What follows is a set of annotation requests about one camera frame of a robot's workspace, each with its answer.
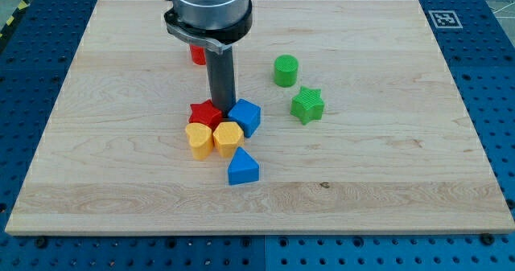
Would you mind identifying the green star block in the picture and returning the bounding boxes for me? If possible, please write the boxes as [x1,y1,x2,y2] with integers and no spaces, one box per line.
[290,86,325,125]

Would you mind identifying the green cylinder block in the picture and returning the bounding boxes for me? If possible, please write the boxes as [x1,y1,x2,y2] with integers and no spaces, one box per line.
[274,54,299,88]

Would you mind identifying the blue triangle block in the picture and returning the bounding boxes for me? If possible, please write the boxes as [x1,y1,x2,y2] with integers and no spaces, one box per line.
[228,147,260,185]

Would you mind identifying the yellow heart block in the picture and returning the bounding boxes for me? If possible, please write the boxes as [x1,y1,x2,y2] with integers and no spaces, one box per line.
[185,122,214,160]

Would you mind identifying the black wrist flange clamp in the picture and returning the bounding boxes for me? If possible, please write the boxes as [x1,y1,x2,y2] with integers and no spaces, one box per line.
[163,0,253,55]

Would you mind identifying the white fiducial marker tag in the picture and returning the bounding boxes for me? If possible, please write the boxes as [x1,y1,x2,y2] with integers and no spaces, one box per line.
[428,10,463,29]

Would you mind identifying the blue cube block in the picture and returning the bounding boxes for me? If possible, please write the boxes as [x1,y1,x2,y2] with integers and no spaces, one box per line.
[228,99,261,138]

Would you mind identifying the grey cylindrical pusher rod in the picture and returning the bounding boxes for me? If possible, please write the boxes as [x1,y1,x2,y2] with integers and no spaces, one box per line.
[204,47,236,115]

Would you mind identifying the red star block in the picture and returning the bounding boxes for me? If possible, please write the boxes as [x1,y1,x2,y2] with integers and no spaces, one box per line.
[188,99,223,130]

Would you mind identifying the yellow hexagon block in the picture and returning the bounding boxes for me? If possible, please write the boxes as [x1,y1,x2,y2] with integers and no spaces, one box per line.
[213,121,245,158]

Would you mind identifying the red cylinder block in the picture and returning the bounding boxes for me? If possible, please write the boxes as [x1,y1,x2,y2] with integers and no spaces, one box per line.
[189,44,206,65]

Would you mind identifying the light wooden board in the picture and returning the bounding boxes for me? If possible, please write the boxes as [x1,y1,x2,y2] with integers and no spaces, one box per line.
[6,0,514,236]

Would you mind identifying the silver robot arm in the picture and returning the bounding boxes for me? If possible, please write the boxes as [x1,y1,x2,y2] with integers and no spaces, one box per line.
[164,0,253,115]

